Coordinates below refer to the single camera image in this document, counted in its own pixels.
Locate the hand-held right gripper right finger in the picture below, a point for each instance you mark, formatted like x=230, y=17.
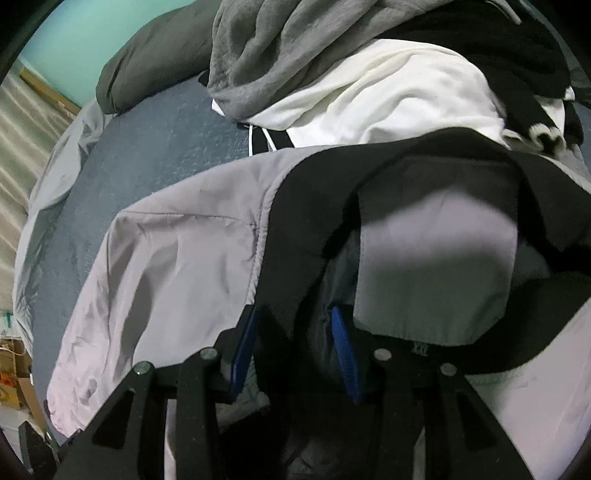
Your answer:
x=344, y=350

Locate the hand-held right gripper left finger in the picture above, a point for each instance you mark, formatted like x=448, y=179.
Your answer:
x=242, y=350

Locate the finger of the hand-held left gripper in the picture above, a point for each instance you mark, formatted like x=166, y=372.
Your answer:
x=39, y=445

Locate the lilac pullover with black collar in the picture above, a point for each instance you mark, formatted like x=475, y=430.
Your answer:
x=184, y=258

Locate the cardboard box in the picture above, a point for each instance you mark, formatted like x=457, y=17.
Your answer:
x=18, y=369

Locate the black pants with striped side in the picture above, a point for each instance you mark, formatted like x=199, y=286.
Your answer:
x=277, y=138

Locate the blue patterned bedspread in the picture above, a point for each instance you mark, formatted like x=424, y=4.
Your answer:
x=138, y=157

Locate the light grey bed sheet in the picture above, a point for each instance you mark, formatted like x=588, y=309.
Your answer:
x=51, y=184

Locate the white garment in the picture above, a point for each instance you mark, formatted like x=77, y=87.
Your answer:
x=392, y=97

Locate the cream curtain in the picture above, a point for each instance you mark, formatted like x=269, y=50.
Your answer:
x=23, y=152

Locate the dark grey long pillow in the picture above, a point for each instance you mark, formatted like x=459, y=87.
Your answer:
x=157, y=60

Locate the grey hoodie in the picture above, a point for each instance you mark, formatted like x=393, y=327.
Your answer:
x=286, y=50

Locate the black garment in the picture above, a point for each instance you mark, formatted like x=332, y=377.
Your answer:
x=485, y=41

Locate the wooden frame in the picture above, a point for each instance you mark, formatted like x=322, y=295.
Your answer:
x=46, y=90

